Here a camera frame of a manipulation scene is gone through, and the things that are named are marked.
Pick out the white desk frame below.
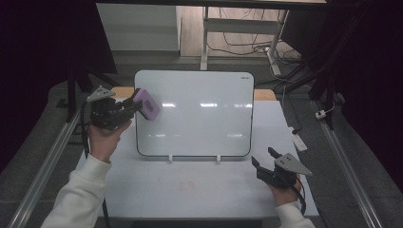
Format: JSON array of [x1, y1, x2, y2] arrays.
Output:
[[200, 6, 290, 77]]

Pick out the person's right hand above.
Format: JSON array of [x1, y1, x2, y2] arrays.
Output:
[[267, 174, 304, 207]]

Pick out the person's left hand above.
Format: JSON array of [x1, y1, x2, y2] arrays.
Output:
[[86, 119, 133, 164]]

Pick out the aluminium rail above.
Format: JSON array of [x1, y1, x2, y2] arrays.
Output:
[[312, 100, 383, 228], [8, 104, 87, 228]]

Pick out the black curtain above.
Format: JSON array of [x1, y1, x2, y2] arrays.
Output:
[[0, 0, 118, 174], [281, 0, 403, 184]]

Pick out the purple whiteboard eraser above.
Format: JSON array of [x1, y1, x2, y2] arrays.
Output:
[[132, 87, 162, 123]]

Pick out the white power strip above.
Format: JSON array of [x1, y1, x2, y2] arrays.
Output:
[[288, 126, 309, 152]]

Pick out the wooden board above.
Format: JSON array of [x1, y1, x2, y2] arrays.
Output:
[[107, 86, 278, 102]]

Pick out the black metal stand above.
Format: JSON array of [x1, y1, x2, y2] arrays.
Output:
[[65, 61, 112, 124], [274, 31, 351, 131]]

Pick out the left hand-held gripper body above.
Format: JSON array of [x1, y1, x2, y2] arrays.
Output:
[[86, 85, 134, 131]]

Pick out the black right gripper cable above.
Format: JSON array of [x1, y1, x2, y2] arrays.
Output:
[[292, 181, 308, 216]]

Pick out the black floor frame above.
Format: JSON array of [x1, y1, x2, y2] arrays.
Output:
[[68, 123, 93, 146]]

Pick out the black floor cables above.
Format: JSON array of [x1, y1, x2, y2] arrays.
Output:
[[207, 8, 302, 66]]

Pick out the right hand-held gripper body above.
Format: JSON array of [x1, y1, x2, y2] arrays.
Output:
[[256, 153, 314, 190]]

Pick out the white whiteboard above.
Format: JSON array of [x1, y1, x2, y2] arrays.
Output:
[[134, 69, 256, 158]]

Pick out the white cabinet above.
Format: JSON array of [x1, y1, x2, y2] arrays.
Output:
[[95, 3, 182, 52]]

